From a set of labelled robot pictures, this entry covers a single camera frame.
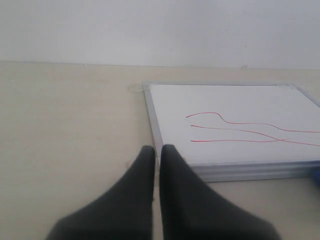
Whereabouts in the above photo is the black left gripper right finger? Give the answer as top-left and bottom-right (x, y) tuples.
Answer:
(159, 144), (281, 240)

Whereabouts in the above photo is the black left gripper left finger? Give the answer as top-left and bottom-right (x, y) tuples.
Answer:
(47, 145), (155, 240)

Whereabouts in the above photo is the blue cloth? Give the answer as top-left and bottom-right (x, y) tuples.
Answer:
(311, 168), (320, 187)

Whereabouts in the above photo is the white board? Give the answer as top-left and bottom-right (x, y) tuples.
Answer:
(142, 82), (320, 182)

